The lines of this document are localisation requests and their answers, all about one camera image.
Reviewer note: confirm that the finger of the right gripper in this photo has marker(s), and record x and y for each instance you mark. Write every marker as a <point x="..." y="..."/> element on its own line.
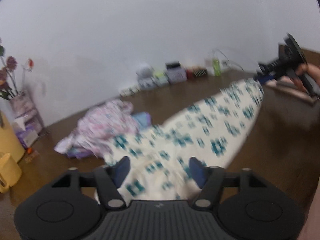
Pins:
<point x="271" y="66"/>
<point x="263" y="78"/>

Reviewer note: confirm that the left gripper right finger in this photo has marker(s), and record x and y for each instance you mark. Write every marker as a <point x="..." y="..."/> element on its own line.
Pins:
<point x="209" y="180"/>

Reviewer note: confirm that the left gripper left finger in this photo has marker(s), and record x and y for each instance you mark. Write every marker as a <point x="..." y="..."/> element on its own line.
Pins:
<point x="108" y="180"/>

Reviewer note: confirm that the pink floral garment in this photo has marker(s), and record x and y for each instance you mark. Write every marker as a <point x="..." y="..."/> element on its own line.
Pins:
<point x="96" y="128"/>

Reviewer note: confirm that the cream green-flower garment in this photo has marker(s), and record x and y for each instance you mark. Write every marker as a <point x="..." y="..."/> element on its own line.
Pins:
<point x="213" y="130"/>

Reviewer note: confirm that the right hand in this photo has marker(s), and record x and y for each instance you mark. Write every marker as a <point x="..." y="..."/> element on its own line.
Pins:
<point x="312" y="70"/>

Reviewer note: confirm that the pink notebook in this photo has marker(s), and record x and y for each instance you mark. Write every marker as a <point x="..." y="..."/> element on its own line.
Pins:
<point x="286" y="86"/>

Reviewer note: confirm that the white power strip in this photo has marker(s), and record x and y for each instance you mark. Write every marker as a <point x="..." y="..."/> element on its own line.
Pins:
<point x="225" y="65"/>

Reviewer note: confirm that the green spray bottle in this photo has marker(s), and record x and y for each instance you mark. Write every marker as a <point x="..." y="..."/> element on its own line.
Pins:
<point x="216" y="64"/>

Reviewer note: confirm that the white charger block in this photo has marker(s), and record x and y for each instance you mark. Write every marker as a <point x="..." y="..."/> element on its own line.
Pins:
<point x="208" y="62"/>

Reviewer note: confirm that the blue purple garment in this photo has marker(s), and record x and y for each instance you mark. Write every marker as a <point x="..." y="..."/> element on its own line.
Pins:
<point x="143" y="119"/>

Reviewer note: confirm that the red dark label box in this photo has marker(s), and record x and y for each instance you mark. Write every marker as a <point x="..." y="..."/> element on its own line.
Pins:
<point x="196" y="72"/>

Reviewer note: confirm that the grey tin box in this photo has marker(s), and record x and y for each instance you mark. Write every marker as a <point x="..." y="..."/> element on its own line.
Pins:
<point x="176" y="75"/>

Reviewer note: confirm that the white small connectors row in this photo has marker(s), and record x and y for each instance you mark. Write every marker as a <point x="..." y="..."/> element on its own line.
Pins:
<point x="129" y="91"/>

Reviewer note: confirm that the black small box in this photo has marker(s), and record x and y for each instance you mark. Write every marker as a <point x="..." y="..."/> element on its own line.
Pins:
<point x="173" y="65"/>

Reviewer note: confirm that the purple tissue box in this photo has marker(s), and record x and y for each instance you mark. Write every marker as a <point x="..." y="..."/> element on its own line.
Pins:
<point x="25" y="132"/>

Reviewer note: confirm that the yellow mug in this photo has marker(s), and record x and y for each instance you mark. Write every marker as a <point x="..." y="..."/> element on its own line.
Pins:
<point x="10" y="172"/>

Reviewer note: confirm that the green white small boxes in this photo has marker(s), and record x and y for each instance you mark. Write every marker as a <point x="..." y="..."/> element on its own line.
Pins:
<point x="160" y="79"/>

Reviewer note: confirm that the yellow thermos jug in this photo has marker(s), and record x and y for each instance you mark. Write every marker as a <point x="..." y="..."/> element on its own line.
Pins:
<point x="9" y="143"/>

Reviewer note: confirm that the pink knitted vase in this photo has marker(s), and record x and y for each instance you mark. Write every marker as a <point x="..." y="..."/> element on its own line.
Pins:
<point x="23" y="107"/>

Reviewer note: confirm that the white astronaut robot figurine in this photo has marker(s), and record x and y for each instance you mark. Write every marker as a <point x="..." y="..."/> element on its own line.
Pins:
<point x="145" y="77"/>

